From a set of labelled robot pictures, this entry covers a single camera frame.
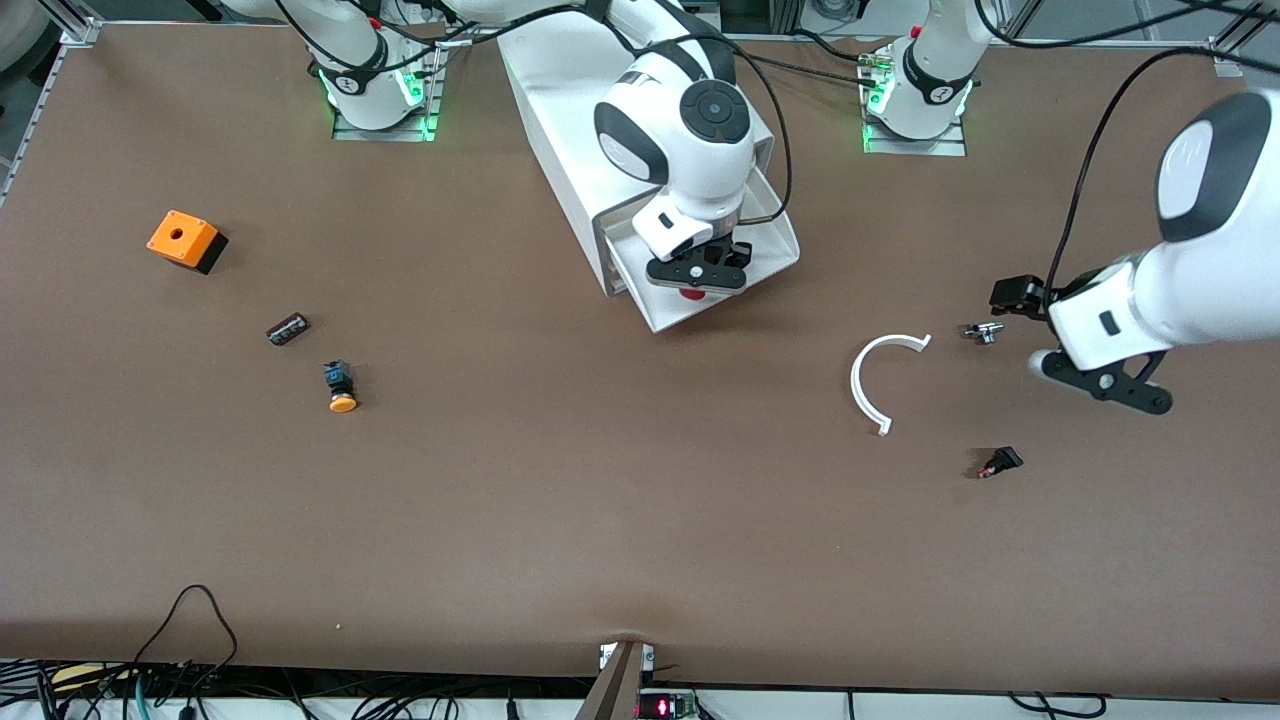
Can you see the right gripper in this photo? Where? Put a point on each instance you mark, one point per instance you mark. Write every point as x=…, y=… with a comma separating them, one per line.
x=738, y=253

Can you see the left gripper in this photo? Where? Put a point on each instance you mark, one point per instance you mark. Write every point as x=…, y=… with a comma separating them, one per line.
x=1052, y=296

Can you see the orange box with black base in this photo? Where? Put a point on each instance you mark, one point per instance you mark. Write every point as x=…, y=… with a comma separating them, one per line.
x=180, y=238

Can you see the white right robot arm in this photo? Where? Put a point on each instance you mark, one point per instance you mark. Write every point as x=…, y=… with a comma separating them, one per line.
x=710, y=150

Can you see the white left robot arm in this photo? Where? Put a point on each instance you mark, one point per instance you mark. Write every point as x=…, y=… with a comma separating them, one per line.
x=1230, y=280

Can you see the small silver metal fitting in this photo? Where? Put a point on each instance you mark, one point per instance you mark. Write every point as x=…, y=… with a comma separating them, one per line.
x=985, y=331

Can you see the small black cylinder component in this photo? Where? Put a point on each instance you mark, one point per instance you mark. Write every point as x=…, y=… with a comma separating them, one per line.
x=288, y=328

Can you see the small device with red display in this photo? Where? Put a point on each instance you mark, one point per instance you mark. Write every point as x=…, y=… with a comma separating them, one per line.
x=665, y=707

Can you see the black switch with red tip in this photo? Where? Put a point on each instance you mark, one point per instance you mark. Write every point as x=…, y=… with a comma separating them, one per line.
x=1001, y=462

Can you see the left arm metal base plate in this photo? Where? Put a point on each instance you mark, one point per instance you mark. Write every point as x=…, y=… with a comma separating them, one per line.
x=915, y=147

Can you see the aluminium frame profile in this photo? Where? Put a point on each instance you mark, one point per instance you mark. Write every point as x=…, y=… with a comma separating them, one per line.
x=1227, y=55
x=40, y=100

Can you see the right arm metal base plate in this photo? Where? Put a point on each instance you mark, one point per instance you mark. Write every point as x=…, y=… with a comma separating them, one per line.
x=390, y=133

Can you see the yellow push button switch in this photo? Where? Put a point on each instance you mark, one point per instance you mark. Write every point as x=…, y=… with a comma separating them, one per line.
x=341, y=388

